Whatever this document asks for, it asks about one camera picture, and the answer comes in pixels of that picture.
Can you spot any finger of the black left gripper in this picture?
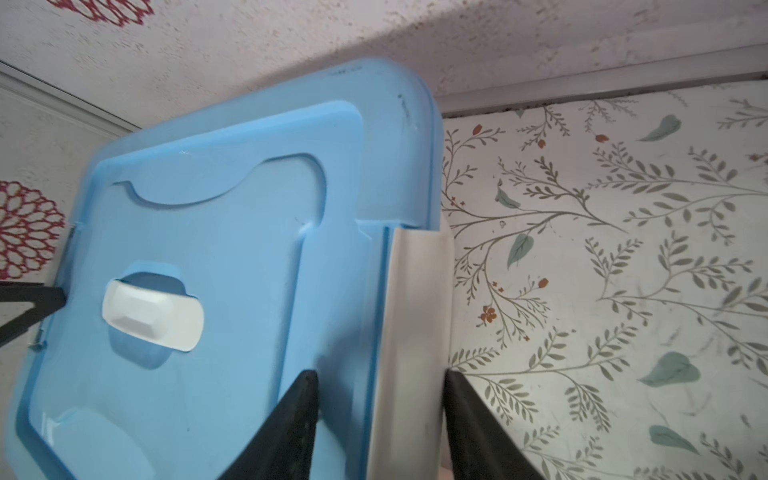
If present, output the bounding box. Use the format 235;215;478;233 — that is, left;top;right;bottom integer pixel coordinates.
0;281;67;349

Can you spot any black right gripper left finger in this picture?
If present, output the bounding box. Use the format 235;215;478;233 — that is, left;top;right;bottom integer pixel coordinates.
221;370;319;480

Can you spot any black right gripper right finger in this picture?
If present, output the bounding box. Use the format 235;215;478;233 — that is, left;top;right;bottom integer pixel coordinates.
443;370;543;480

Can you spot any white plastic storage bin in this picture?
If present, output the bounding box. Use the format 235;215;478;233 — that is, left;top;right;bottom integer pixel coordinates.
366;219;454;479

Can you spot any blue plastic lid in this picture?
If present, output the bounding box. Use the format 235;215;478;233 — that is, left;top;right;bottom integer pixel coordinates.
1;59;444;479

